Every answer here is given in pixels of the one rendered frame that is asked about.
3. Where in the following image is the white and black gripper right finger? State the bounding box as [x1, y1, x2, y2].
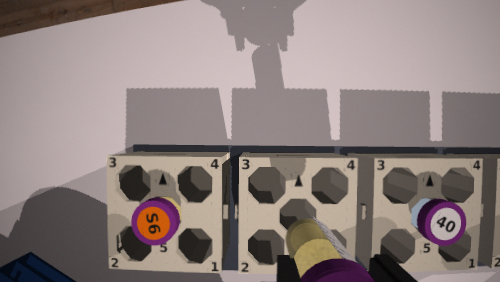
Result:
[369, 254, 418, 282]

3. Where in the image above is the beige bucket adapter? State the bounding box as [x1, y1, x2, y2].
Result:
[348, 153, 483, 272]
[235, 152, 358, 274]
[446, 154, 500, 268]
[107, 151, 230, 273]

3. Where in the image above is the blue tube rack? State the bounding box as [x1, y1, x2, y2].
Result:
[0, 252, 76, 282]

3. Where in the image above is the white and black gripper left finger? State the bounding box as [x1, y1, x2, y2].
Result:
[277, 255, 301, 282]

